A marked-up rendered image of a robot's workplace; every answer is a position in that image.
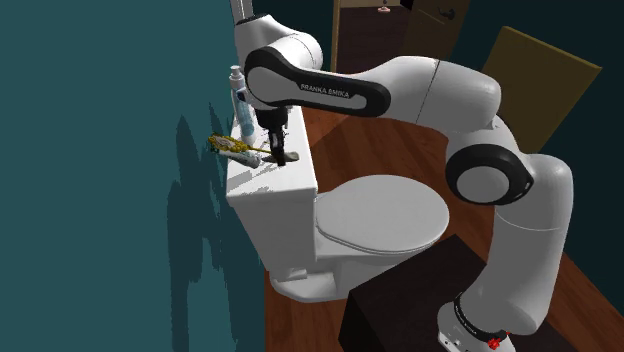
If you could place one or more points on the white toilet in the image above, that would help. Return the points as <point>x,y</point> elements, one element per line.
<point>380,214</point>

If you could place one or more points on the dark robot stand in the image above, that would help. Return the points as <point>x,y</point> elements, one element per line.
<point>404,302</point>

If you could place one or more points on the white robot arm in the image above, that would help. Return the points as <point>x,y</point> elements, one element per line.
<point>453,92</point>

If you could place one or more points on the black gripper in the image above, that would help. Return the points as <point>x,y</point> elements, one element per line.
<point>271,119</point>

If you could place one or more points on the white and blue pump bottle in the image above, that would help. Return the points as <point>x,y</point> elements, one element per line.
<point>244,109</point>

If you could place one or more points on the grey oblong object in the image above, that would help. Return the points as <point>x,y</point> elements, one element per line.
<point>292,156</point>

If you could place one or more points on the white tube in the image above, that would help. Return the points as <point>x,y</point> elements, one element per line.
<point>244,157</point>

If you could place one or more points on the olive brown board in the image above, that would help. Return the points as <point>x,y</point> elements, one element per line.
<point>541,92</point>

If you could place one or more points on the brown door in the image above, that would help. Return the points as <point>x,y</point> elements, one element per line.
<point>429,34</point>

